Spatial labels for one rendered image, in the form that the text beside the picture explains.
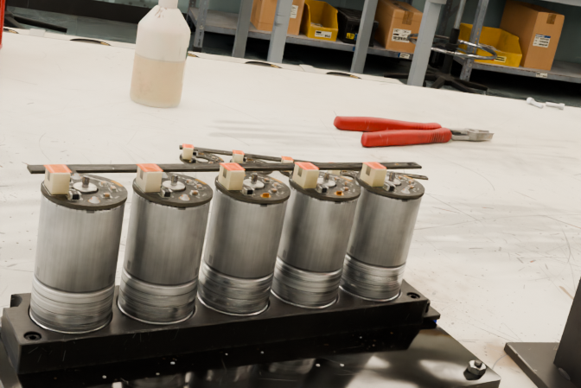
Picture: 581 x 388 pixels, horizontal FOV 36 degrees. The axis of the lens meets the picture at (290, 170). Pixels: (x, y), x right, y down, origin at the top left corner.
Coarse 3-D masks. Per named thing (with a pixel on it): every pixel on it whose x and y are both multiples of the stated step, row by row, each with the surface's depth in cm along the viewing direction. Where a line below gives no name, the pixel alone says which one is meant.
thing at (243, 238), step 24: (216, 192) 28; (216, 216) 28; (240, 216) 28; (264, 216) 28; (216, 240) 29; (240, 240) 28; (264, 240) 28; (216, 264) 29; (240, 264) 28; (264, 264) 29; (216, 288) 29; (240, 288) 29; (264, 288) 29; (240, 312) 29
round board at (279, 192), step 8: (216, 176) 29; (248, 176) 30; (264, 176) 30; (216, 184) 28; (264, 184) 29; (272, 184) 29; (280, 184) 29; (224, 192) 28; (232, 192) 28; (240, 192) 28; (248, 192) 28; (256, 192) 28; (264, 192) 28; (272, 192) 29; (280, 192) 29; (288, 192) 29; (248, 200) 28; (256, 200) 28; (264, 200) 28; (272, 200) 28; (280, 200) 28
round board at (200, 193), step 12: (168, 180) 28; (180, 180) 28; (192, 180) 28; (156, 192) 27; (168, 192) 26; (180, 192) 27; (192, 192) 27; (204, 192) 27; (168, 204) 26; (180, 204) 26; (192, 204) 26
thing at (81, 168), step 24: (72, 168) 27; (96, 168) 28; (120, 168) 28; (168, 168) 29; (192, 168) 29; (216, 168) 30; (264, 168) 31; (288, 168) 31; (336, 168) 32; (360, 168) 33; (408, 168) 34
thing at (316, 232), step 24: (336, 192) 29; (288, 216) 30; (312, 216) 29; (336, 216) 29; (288, 240) 30; (312, 240) 30; (336, 240) 30; (288, 264) 30; (312, 264) 30; (336, 264) 30; (288, 288) 30; (312, 288) 30; (336, 288) 31
